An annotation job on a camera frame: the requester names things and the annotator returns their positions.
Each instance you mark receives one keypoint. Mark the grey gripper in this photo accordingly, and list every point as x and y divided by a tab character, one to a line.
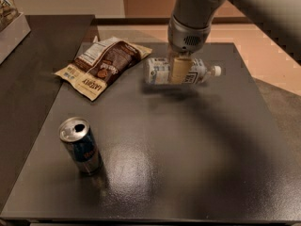
185	39

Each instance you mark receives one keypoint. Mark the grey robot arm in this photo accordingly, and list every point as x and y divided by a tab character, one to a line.
280	20

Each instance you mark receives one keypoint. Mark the brown chip bag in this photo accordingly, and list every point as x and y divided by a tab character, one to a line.
101	65

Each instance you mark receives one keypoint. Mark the open blue drink can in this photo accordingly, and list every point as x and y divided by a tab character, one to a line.
76	135

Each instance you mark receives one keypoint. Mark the dark side counter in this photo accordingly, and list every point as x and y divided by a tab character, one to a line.
28	87

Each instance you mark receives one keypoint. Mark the white snack box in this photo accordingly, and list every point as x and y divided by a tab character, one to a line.
13	28

